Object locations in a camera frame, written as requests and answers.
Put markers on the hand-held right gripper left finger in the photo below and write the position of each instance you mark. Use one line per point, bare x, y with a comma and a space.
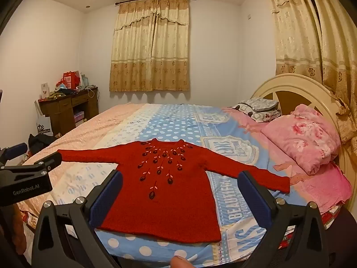
110, 198

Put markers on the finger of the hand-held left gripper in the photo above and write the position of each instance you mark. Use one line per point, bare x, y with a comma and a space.
50, 160
15, 149

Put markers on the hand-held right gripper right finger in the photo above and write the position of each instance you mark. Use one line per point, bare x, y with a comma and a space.
255, 201

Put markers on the red embroidered sweater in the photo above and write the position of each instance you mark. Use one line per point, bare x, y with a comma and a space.
173, 201

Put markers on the person's left forearm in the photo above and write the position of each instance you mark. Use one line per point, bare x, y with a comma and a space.
19, 229

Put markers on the person's right hand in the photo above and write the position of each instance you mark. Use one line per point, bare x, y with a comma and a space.
181, 263

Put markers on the black bag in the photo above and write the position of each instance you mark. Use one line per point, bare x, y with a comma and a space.
41, 143

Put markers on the white paper bag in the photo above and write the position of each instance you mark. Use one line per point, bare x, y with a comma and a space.
44, 125

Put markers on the dark wooden desk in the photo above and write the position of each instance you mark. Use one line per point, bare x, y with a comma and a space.
60, 111

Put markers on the pink storage box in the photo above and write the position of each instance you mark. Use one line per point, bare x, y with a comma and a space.
79, 116

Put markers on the red patterned mattress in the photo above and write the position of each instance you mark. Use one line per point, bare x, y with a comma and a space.
306, 229

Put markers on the white card box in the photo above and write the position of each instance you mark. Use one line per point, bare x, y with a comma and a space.
45, 90

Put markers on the dark cloth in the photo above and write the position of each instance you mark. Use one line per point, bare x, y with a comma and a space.
62, 92

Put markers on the pink blanket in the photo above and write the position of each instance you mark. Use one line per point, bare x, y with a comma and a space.
326, 184

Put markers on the pink floral quilt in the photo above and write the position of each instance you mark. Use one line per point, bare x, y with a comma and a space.
304, 136

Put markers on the red gift box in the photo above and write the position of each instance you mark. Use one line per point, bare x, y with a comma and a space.
71, 79

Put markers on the white pillow with dark hearts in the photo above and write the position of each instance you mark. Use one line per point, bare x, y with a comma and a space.
262, 115

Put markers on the light blue bag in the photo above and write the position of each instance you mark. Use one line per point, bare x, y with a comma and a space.
84, 80

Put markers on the grey patterned pillow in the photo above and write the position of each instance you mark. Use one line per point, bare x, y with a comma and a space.
259, 103

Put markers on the dotted printed bed sheet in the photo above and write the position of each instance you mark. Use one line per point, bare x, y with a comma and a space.
173, 122

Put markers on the cream wooden headboard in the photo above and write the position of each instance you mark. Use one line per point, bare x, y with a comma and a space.
295, 85

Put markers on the beige window curtain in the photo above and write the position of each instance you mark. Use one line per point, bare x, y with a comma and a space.
150, 47

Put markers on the beige floral side curtain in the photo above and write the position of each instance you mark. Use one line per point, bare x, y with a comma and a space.
306, 33

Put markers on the dark curtain rod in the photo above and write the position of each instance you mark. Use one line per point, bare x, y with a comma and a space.
125, 2

